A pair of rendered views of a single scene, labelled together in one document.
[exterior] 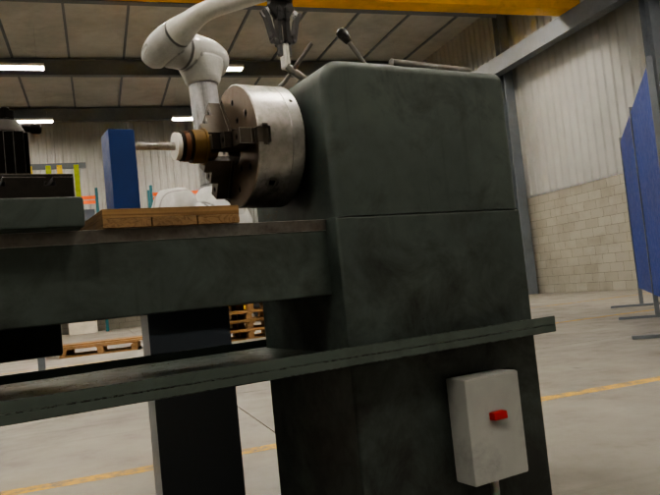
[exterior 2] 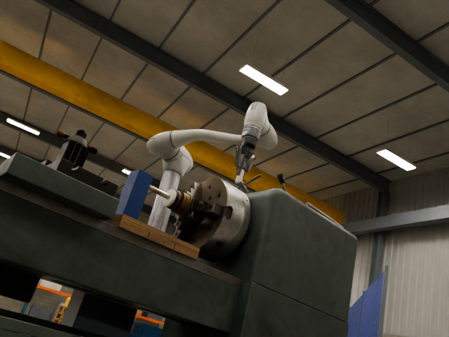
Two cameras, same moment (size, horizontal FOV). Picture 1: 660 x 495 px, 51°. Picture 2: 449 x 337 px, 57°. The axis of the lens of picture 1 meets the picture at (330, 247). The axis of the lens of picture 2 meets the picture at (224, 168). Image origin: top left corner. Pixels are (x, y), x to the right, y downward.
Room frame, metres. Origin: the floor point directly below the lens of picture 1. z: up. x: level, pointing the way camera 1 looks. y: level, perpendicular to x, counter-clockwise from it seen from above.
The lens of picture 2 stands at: (0.17, 0.31, 0.60)
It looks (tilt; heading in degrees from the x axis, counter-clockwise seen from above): 24 degrees up; 355
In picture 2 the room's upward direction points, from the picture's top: 16 degrees clockwise
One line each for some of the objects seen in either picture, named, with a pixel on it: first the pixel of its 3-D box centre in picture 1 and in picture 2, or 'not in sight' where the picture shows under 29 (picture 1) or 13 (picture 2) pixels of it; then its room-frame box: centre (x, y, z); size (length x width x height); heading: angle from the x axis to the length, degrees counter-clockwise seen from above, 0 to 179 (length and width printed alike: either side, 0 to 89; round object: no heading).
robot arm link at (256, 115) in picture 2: not in sight; (256, 118); (1.97, 0.06, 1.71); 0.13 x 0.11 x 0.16; 141
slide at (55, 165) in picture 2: (14, 204); (61, 188); (1.50, 0.68, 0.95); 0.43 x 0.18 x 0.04; 30
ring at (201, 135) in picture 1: (196, 146); (180, 203); (1.70, 0.30, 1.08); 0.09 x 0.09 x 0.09; 30
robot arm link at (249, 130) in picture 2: not in sight; (250, 134); (1.96, 0.07, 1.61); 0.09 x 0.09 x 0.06
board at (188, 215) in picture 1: (151, 226); (134, 239); (1.63, 0.42, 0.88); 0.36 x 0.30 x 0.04; 30
